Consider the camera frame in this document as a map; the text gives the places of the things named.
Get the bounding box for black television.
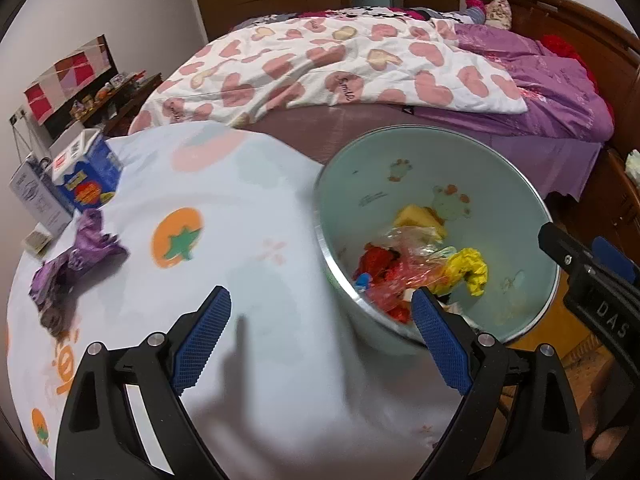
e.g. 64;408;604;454
104;35;122;77

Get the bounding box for red foam fruit net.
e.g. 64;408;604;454
357;245;401;282

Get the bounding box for white blanket pink hearts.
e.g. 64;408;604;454
127;17;528;136

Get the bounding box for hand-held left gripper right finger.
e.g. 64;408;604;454
411;287;586;480

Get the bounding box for mauve bed sheet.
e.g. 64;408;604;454
250;102;603;201

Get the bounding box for red orange foil wrapper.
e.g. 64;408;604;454
387;302;417;325

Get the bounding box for black white pink printed blanket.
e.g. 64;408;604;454
230;6;476;31

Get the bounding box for white cardboard box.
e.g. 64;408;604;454
9;152;76;237

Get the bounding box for pink translucent wrapper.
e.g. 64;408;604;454
369;260;441;311

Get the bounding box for yellow wrapper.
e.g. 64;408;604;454
440;247;488;297

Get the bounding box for pale green round trash bin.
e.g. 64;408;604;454
314;127;561;356

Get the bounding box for purple satin quilt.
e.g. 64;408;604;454
455;22;615;141

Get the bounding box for wooden television cabinet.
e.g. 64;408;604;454
70;71;163;136

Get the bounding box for checkered cloth television cover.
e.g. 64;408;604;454
23;35;113;126

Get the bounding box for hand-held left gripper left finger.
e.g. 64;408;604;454
54;286;232;480

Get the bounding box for yellow sponge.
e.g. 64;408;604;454
392;204;448;241

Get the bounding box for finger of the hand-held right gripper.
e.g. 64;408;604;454
539;222;596;281
591;237;638;286

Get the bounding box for red fluffy cloth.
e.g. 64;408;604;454
542;34;601;86

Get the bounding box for person's right hand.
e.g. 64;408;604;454
590;425;640;462

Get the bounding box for white tablecloth orange fruit print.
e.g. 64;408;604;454
7;122;501;480

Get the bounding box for wooden bed frame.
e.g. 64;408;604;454
470;0;640;171

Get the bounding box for blue and white carton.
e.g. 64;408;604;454
48;128;123;213

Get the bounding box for floral pillow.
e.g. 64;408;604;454
485;0;513;28

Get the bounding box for clear plastic bag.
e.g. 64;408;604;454
385;227;458;271

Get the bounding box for purple wrapper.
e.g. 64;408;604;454
31;209;130;336

